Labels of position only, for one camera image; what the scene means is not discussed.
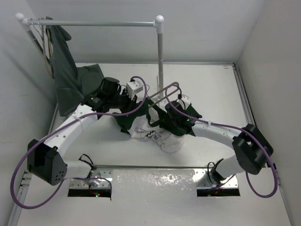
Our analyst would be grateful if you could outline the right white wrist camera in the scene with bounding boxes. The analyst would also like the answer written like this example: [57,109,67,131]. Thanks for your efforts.
[178,95,191,110]

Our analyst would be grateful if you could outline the white and silver clothes rack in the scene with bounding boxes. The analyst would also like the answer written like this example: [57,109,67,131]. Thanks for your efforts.
[15,13,168,102]

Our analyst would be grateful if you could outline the wooden clothes hanger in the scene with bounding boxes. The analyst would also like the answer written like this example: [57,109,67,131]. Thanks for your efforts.
[148,82,182,108]

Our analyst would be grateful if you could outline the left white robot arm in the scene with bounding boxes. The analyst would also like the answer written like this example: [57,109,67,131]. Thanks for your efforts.
[27,77,144,186]

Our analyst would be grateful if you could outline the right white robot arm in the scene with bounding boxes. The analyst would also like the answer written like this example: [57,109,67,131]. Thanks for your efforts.
[162,101,274,185]

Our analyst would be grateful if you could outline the grey t-shirt on hanger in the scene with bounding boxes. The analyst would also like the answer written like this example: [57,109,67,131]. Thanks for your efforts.
[42,16,111,117]

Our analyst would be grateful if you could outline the wooden hanger under grey shirt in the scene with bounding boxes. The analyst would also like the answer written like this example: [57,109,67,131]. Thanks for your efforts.
[40,25,55,79]

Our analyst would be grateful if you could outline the green and white t-shirt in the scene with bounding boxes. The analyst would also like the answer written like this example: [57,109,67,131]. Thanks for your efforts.
[114,98,194,154]

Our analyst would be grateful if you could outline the spare wire hanger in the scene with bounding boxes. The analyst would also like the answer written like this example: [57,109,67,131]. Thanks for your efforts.
[30,18,42,40]

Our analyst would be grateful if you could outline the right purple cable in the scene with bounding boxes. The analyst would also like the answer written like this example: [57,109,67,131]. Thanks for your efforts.
[166,85,279,198]

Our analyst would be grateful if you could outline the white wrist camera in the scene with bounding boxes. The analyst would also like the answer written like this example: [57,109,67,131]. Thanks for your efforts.
[178,95,191,110]
[126,81,143,99]

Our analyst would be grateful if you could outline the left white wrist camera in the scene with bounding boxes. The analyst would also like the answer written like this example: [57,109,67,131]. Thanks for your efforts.
[126,81,143,99]

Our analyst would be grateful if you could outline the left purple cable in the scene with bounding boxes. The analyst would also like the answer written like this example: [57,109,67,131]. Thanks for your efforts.
[9,75,149,210]

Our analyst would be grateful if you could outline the purple cable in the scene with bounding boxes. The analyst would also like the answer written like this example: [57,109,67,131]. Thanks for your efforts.
[166,85,279,198]
[9,75,149,210]

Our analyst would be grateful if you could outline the white foam front panel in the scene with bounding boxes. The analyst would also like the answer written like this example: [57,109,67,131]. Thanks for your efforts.
[18,170,290,226]

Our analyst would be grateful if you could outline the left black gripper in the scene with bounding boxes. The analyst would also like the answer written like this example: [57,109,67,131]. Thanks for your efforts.
[108,88,138,116]

